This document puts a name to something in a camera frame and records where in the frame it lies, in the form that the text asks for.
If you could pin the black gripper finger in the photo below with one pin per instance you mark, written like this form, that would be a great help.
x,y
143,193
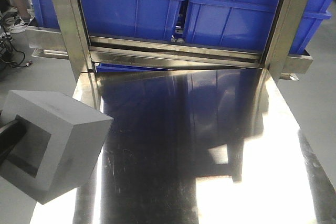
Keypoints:
x,y
11,134

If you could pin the gray hollow cube base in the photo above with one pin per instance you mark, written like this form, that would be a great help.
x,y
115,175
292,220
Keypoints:
x,y
61,146

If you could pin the blue bin with red items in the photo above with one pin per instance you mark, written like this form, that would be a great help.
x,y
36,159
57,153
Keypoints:
x,y
150,19

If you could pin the blue bin right on rack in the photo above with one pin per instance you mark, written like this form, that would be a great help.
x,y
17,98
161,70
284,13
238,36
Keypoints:
x,y
245,24

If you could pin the person's leg with sneaker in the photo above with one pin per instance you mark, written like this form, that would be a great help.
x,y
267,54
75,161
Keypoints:
x,y
19,22

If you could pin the stainless steel rack frame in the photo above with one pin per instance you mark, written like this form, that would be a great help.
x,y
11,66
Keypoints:
x,y
72,41

